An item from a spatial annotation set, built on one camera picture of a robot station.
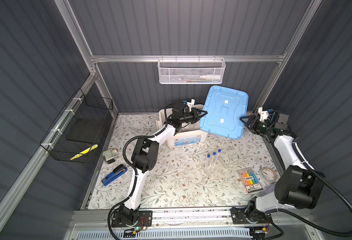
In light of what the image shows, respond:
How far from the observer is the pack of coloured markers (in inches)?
32.4

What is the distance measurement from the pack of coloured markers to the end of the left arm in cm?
42

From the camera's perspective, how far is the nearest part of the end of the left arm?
2.55ft
